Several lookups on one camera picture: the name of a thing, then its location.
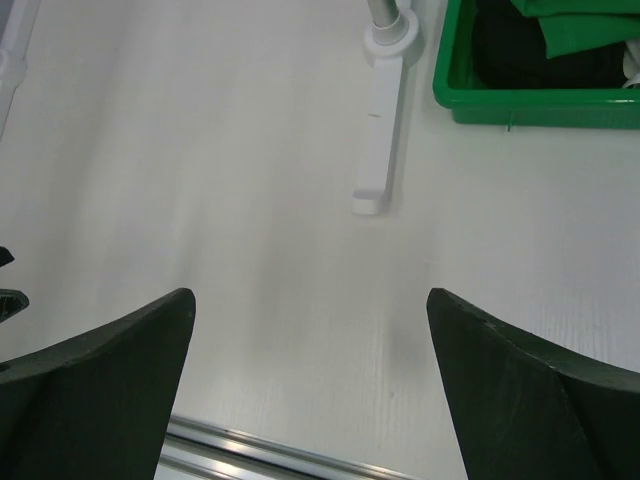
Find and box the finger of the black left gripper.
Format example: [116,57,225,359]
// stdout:
[0,289,29,323]
[0,246,15,266]

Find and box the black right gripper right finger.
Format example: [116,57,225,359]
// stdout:
[426,288,639,479]

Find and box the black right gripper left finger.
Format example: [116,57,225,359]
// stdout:
[1,288,196,479]

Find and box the green tank top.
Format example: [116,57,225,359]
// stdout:
[512,0,639,58]

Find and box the green plastic bin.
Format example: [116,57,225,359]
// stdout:
[432,1,639,130]

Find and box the black garment in bin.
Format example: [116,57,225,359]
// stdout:
[471,1,626,90]

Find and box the white printed shirt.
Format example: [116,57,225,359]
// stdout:
[622,39,640,89]

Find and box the white clothes rack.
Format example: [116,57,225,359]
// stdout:
[1,1,423,216]

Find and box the aluminium rail at table front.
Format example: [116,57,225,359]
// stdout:
[155,416,407,480]

